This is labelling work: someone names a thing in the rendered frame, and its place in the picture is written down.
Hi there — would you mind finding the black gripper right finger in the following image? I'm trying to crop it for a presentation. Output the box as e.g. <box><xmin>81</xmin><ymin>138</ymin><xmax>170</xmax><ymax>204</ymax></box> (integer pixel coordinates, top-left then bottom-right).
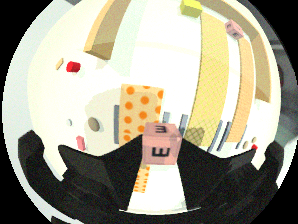
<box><xmin>177</xmin><ymin>139</ymin><xmax>257</xmax><ymax>210</ymax></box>

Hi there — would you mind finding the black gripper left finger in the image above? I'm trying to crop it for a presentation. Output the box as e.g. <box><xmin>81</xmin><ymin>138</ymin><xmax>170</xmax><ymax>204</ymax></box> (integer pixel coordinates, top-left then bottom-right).
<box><xmin>57</xmin><ymin>135</ymin><xmax>144</xmax><ymax>212</ymax></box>

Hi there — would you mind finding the pale yellow flat strip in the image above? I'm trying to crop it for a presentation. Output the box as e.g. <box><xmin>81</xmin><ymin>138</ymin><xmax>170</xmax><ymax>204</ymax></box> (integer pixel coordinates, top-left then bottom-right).
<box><xmin>184</xmin><ymin>59</ymin><xmax>229</xmax><ymax>147</ymax></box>

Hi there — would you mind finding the orange polka-dotted strip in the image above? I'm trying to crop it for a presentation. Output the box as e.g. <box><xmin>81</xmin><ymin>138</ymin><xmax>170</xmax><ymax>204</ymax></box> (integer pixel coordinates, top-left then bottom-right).
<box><xmin>118</xmin><ymin>84</ymin><xmax>164</xmax><ymax>193</ymax></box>

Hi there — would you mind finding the orange flat strip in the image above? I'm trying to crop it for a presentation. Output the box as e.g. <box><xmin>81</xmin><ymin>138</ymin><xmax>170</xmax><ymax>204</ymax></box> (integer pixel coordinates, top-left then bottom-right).
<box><xmin>225</xmin><ymin>77</ymin><xmax>254</xmax><ymax>143</ymax></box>

